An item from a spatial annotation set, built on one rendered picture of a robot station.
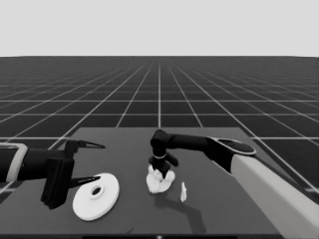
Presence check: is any small white T-shaped piece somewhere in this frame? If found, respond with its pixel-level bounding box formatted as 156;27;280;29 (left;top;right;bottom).
179;181;188;203

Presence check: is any large thick white disc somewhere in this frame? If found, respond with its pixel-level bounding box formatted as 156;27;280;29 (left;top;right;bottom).
72;172;121;222

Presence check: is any white round carrier with pins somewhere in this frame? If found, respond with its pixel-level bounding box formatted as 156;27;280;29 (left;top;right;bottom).
146;165;176;195

